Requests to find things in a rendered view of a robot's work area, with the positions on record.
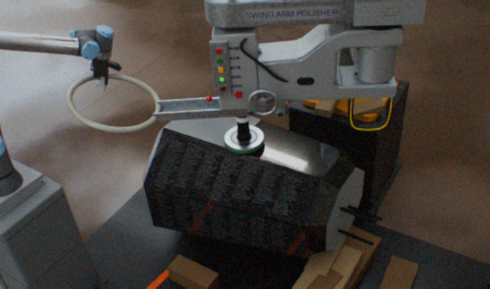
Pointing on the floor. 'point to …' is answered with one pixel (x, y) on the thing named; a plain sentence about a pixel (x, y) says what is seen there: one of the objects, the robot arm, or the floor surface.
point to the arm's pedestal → (40, 244)
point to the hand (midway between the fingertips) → (103, 86)
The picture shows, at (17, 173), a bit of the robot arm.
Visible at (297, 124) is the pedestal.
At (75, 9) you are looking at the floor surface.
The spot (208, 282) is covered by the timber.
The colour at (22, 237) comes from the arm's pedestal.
